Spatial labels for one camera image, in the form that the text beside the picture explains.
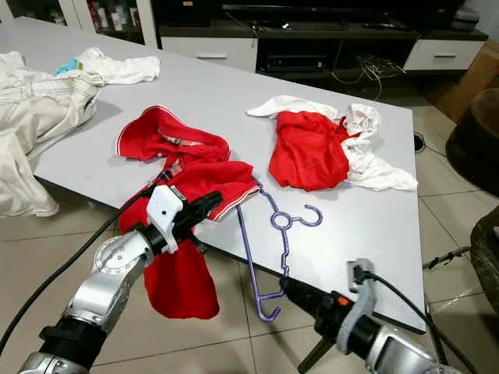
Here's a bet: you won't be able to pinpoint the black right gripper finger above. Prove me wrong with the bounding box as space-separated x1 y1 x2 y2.
285 287 322 312
279 276 322 302

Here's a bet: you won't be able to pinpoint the red polo shirt plaid patch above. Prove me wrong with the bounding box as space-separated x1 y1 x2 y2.
115 105 261 321

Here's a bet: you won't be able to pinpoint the purple plastic hanger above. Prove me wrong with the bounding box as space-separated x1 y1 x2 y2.
235 180 325 324

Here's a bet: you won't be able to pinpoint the red knit garment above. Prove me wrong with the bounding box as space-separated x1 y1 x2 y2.
267 111 354 193

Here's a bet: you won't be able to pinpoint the cream jeans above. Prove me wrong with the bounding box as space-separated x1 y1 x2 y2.
0 78 103 220

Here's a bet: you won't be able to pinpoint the wooden TV stand white drawer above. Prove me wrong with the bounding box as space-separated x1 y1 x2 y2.
157 19 489 80

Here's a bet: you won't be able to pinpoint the black set-top box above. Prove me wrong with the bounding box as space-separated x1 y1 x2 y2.
261 54 330 73

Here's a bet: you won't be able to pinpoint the white crumpled cloth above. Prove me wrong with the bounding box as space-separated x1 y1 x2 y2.
339 103 420 193

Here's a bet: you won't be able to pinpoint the white glass-door cabinet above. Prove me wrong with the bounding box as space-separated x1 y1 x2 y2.
0 0 159 37

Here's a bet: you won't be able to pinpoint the red white bottle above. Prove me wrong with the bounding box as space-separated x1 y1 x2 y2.
126 5 142 29

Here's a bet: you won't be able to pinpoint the brown chair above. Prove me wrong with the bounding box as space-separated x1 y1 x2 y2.
445 86 499 197

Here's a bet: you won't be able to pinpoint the black television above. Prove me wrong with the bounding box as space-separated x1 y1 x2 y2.
222 0 462 26

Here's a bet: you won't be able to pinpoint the cardboard box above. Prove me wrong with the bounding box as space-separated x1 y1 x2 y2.
435 41 499 123

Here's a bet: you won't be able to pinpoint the white round device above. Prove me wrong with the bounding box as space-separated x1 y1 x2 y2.
455 5 482 29

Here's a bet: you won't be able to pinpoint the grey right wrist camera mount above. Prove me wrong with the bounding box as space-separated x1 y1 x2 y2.
334 258 380 359

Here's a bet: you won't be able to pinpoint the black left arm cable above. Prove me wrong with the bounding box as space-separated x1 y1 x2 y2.
0 182 160 357

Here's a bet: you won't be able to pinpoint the black floor cable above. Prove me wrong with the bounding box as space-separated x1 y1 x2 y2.
421 246 473 270

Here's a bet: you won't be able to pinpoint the beige cable tangle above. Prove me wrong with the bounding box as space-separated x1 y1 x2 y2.
330 52 408 100

